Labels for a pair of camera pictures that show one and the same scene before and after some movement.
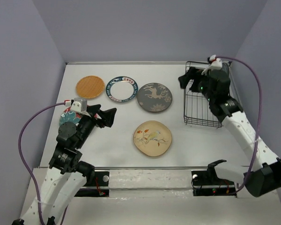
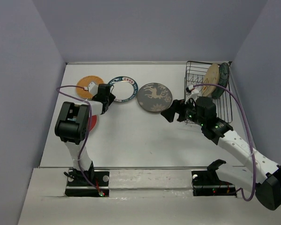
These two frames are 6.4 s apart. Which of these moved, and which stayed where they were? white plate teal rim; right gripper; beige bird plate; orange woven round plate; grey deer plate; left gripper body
Moved: beige bird plate; left gripper body; right gripper
Stayed: grey deer plate; white plate teal rim; orange woven round plate
